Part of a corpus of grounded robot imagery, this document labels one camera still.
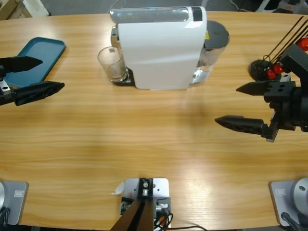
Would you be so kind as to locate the red coffee capsule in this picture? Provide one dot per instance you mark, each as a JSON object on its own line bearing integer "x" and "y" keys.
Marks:
{"x": 278, "y": 68}
{"x": 303, "y": 44}
{"x": 271, "y": 74}

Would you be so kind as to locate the silver coffee machine lever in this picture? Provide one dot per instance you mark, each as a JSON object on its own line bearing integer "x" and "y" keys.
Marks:
{"x": 149, "y": 15}

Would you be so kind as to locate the white capsule coffee machine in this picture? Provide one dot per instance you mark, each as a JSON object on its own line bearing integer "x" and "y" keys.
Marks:
{"x": 158, "y": 53}

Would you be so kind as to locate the clear glass cup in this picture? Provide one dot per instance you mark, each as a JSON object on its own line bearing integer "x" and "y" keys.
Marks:
{"x": 113, "y": 69}

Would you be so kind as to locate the cardboard box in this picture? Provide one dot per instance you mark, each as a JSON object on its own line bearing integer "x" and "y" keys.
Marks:
{"x": 9, "y": 8}

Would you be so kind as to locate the white foam block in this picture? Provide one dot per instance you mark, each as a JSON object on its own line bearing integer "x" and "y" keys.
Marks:
{"x": 36, "y": 7}

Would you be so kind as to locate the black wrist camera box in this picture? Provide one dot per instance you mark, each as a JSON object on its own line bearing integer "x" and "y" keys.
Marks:
{"x": 296, "y": 60}

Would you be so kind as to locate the clear water tank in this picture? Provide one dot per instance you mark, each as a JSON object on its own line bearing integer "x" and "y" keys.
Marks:
{"x": 217, "y": 36}

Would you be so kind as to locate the dark camera post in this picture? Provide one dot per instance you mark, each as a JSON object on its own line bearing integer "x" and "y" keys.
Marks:
{"x": 142, "y": 211}

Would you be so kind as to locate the teal plastic tray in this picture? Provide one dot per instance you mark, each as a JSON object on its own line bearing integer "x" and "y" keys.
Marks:
{"x": 45, "y": 50}

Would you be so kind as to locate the black capsule holder with rods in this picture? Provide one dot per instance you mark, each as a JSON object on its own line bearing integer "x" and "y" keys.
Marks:
{"x": 257, "y": 68}

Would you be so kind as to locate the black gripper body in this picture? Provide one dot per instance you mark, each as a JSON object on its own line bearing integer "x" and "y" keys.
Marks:
{"x": 4, "y": 91}
{"x": 286, "y": 108}

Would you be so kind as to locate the silver drip tray grille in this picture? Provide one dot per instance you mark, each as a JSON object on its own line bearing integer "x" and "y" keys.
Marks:
{"x": 130, "y": 78}

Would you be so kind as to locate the white tape piece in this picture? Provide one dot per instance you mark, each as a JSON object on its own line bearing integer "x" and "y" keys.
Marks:
{"x": 118, "y": 188}

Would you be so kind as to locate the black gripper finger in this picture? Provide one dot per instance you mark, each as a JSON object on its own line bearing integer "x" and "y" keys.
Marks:
{"x": 240, "y": 126}
{"x": 21, "y": 63}
{"x": 38, "y": 92}
{"x": 252, "y": 88}

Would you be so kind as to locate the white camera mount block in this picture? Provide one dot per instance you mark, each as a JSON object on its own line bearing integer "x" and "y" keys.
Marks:
{"x": 161, "y": 187}

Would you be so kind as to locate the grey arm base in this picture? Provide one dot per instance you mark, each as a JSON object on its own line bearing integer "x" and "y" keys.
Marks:
{"x": 288, "y": 199}
{"x": 14, "y": 202}

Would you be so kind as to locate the white floor equipment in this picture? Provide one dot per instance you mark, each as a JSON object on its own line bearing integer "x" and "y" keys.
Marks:
{"x": 269, "y": 6}

